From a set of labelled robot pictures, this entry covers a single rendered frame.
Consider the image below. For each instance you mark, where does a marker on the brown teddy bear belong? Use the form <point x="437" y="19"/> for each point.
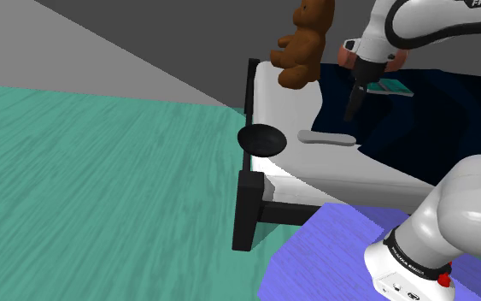
<point x="304" y="46"/>

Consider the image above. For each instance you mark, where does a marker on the black bowl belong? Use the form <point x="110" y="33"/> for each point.
<point x="261" y="141"/>

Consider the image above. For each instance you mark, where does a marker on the teal book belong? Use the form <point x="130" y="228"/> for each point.
<point x="392" y="87"/>

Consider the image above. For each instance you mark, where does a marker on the purple robot stand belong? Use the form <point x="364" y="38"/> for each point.
<point x="327" y="254"/>

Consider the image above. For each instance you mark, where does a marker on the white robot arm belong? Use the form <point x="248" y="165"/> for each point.
<point x="469" y="208"/>

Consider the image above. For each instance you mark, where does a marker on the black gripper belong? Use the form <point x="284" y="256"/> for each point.
<point x="368" y="71"/>

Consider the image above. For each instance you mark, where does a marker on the black-framed bed with blue blanket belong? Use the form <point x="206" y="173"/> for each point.
<point x="290" y="108"/>

